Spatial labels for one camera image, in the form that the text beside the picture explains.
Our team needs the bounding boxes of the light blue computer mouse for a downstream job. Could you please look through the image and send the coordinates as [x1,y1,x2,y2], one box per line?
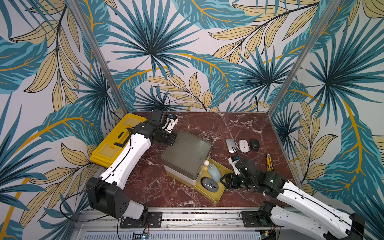
[208,164,222,182]

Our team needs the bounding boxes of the yellow pull-out drawer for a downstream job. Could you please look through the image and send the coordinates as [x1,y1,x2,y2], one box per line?
[192,158,233,203]

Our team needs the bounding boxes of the dark grey computer mouse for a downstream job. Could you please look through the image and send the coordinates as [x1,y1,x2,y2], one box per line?
[201,177,219,193]

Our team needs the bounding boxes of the grey drawer unit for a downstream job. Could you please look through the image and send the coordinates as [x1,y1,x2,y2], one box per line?
[162,131,213,186]

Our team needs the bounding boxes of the silver computer mouse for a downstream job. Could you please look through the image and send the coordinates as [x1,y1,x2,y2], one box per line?
[226,139,237,154]

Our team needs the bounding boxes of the white computer mouse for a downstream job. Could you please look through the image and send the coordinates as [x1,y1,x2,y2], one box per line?
[238,140,249,153]

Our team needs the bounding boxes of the black computer mouse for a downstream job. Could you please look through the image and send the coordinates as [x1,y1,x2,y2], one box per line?
[250,138,260,152]

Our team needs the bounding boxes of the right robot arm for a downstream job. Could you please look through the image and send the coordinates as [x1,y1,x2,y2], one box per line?
[221,158,365,240]

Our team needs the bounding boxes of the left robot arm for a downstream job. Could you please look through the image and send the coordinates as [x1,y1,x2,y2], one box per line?
[86,119,178,220]

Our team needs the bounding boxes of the yellow utility knife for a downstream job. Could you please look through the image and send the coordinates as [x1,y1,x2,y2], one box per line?
[267,154,274,172]

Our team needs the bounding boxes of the yellow plastic toolbox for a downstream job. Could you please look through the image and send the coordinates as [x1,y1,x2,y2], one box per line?
[90,114,147,168]

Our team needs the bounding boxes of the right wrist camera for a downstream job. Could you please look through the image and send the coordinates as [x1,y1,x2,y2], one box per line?
[228,155,244,176]

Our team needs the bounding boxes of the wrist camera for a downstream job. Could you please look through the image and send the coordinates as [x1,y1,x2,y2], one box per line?
[148,110,179,133]
[228,155,244,176]

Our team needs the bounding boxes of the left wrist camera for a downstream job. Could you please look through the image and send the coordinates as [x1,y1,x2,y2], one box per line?
[148,110,179,133]

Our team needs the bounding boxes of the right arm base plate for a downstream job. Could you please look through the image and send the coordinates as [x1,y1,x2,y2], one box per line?
[240,211,275,228]

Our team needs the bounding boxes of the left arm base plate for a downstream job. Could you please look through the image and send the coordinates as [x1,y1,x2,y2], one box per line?
[119,211,163,229]

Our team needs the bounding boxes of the aluminium front rail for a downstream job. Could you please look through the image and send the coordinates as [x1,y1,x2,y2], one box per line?
[69,206,336,240]

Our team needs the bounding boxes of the left aluminium corner post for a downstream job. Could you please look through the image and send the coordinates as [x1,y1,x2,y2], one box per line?
[67,0,129,115]

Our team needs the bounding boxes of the aluminium corner post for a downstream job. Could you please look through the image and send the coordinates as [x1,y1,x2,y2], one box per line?
[268,0,341,117]
[67,0,129,115]

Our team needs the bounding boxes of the right aluminium corner post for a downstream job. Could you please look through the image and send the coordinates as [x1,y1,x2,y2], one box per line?
[268,0,341,117]

